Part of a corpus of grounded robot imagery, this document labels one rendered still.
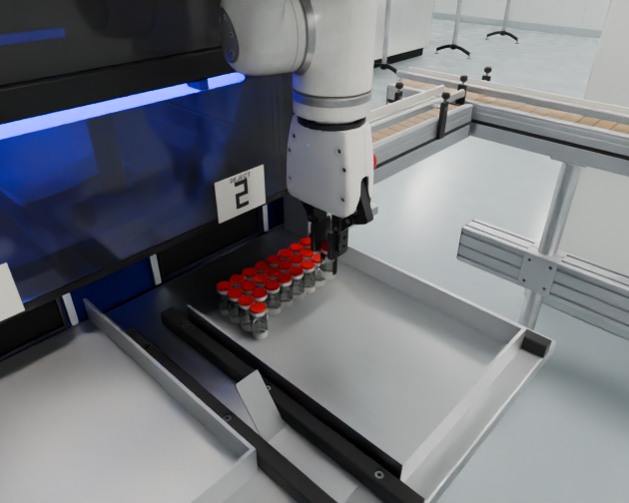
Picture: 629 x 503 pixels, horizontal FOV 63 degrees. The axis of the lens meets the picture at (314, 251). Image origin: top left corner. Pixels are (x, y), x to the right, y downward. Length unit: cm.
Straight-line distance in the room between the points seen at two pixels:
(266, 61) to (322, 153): 12
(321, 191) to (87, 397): 35
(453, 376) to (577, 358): 151
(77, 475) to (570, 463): 146
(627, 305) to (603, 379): 59
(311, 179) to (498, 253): 110
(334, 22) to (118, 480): 48
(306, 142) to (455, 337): 32
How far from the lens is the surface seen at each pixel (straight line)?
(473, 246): 165
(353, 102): 53
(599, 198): 211
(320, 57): 51
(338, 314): 71
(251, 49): 48
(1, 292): 60
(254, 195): 73
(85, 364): 69
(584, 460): 182
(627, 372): 216
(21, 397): 69
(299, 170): 59
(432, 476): 56
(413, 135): 124
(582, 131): 140
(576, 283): 157
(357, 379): 62
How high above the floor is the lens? 133
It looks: 32 degrees down
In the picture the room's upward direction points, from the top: straight up
